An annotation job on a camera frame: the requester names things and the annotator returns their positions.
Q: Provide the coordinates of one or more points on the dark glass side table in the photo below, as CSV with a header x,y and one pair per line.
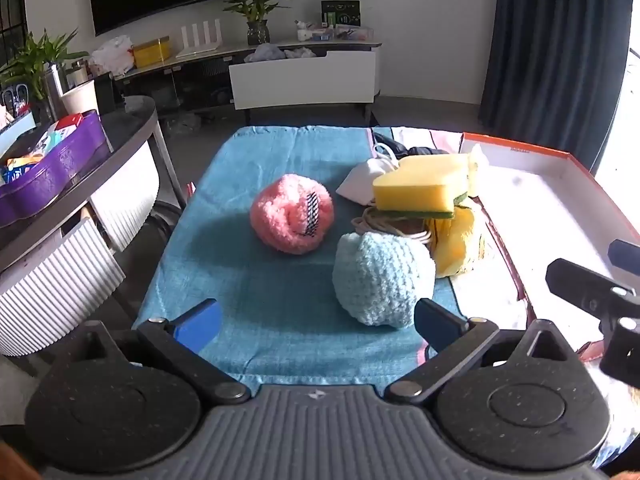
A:
x,y
125,125

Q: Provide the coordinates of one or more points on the bamboo plant in glass vase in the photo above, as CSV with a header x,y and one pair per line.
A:
x,y
257,32

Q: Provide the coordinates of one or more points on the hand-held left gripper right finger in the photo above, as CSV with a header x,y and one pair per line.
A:
x,y
437,325

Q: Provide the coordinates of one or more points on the teal towel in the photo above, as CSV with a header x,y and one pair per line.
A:
x,y
225,260

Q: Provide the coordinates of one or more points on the pale crumpled cloth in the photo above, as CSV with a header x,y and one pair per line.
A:
x,y
477,170

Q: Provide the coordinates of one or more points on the yellow plush toy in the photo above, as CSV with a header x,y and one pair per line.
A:
x,y
455,245

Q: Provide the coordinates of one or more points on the dark green box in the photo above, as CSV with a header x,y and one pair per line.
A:
x,y
340,12

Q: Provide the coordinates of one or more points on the purple tray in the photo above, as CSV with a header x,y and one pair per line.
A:
x,y
60,170

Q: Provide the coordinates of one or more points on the white face mask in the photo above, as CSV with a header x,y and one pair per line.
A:
x,y
357,182

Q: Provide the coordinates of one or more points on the black window grille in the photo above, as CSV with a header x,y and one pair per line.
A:
x,y
10,20

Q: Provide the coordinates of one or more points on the pink fluffy ball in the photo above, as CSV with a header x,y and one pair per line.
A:
x,y
280,215

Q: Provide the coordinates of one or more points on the white router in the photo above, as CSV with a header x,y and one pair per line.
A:
x,y
200,42

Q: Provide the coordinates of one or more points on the steel bottle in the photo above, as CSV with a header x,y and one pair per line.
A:
x,y
55,85

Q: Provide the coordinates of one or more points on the clear plastic tray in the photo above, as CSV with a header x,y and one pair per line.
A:
x,y
355,34

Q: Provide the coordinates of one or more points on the red box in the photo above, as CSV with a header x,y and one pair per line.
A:
x,y
69,122

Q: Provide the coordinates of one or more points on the white television cabinet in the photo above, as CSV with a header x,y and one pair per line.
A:
x,y
300,80

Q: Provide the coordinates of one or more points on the dark blue curtain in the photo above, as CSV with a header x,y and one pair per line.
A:
x,y
540,60

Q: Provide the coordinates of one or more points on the green leafy plant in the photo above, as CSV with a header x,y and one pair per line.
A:
x,y
30,60

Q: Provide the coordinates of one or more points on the blue grey cloth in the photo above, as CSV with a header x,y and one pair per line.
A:
x,y
265,53

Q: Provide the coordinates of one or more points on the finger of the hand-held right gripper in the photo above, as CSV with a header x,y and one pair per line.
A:
x,y
625,254
590,292

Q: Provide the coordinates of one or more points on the white jar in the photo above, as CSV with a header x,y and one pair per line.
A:
x,y
77,74

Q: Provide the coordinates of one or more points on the clear plastic bag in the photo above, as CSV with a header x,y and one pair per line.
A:
x,y
181,124

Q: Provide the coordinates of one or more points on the yellow sponge green scrub side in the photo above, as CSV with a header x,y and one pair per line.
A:
x,y
420,185

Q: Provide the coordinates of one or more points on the white figurine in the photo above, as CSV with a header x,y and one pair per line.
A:
x,y
303,32

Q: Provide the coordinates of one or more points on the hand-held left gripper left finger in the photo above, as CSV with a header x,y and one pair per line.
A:
x,y
200,322

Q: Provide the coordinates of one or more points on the white cup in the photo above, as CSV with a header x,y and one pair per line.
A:
x,y
80,100

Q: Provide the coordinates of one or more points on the scissors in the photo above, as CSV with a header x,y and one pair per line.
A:
x,y
15,96

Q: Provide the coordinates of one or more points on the small blue white box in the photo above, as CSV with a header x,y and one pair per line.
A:
x,y
321,36

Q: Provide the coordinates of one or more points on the white plastic bag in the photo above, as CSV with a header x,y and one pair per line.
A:
x,y
112,55

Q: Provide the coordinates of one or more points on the white box orange rim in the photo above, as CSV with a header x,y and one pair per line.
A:
x,y
540,210

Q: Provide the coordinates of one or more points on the light blue knit hat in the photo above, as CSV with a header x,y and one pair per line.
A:
x,y
380,275

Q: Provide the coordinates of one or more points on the yellow box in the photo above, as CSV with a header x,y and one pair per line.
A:
x,y
150,52

